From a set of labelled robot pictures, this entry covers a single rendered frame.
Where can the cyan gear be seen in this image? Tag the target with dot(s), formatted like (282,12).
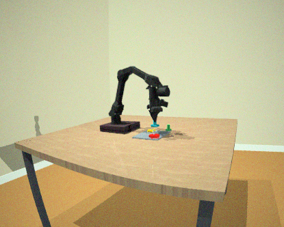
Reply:
(155,124)

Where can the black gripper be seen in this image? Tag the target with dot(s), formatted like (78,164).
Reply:
(154,107)

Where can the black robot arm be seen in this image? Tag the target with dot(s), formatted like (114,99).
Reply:
(155,89)

